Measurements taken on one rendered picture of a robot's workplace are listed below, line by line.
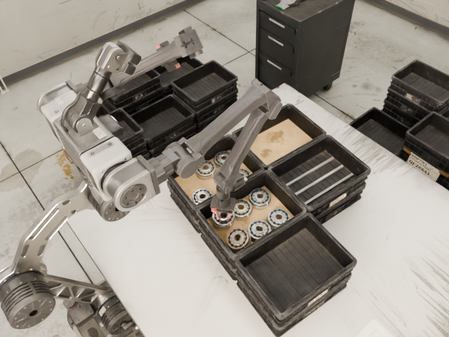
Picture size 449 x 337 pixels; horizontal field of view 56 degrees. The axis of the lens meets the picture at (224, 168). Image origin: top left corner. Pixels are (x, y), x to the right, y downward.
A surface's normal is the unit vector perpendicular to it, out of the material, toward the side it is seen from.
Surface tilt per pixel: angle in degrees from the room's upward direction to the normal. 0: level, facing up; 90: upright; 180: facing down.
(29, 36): 90
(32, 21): 90
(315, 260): 0
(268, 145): 0
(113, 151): 0
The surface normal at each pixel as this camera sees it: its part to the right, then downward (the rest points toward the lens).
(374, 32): -0.04, -0.65
